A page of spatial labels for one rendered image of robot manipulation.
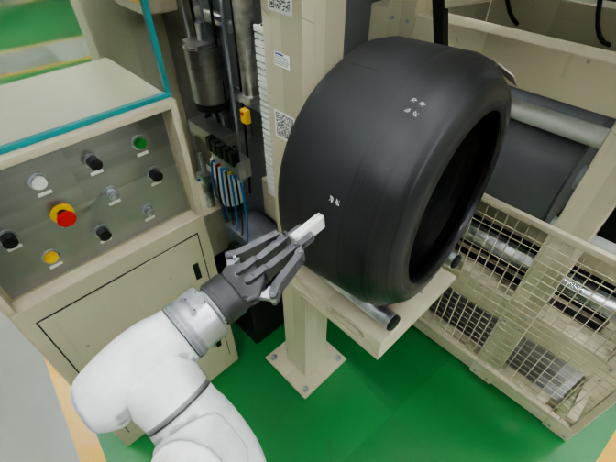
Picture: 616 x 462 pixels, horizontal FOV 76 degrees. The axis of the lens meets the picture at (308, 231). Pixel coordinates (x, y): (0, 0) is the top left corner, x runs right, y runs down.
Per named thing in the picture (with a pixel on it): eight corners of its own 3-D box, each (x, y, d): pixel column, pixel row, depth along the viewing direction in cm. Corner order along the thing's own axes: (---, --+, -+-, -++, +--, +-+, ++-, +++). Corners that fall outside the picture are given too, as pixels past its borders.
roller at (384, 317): (288, 257, 111) (290, 244, 108) (300, 250, 113) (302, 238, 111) (387, 335, 92) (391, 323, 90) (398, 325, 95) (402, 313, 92)
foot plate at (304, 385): (265, 357, 183) (265, 356, 182) (306, 324, 197) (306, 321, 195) (304, 399, 169) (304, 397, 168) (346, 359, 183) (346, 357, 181)
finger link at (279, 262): (241, 278, 60) (247, 283, 59) (295, 236, 65) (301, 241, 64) (247, 291, 63) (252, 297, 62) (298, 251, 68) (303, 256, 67)
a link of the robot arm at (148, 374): (159, 308, 62) (211, 372, 62) (65, 379, 56) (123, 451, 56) (156, 302, 52) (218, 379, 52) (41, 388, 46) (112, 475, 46)
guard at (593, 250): (365, 282, 178) (386, 149, 130) (368, 280, 179) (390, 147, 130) (572, 434, 131) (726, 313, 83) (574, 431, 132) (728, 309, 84)
